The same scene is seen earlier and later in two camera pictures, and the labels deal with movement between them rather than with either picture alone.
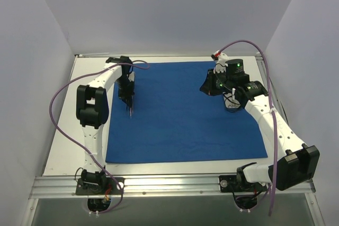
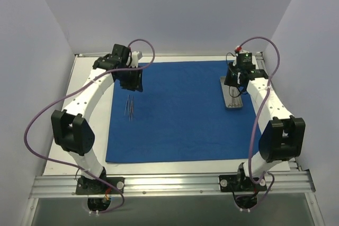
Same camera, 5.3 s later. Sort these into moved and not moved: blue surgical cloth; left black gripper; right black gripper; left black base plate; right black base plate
Moved: left black gripper; right black gripper
Not moved: left black base plate; right black base plate; blue surgical cloth
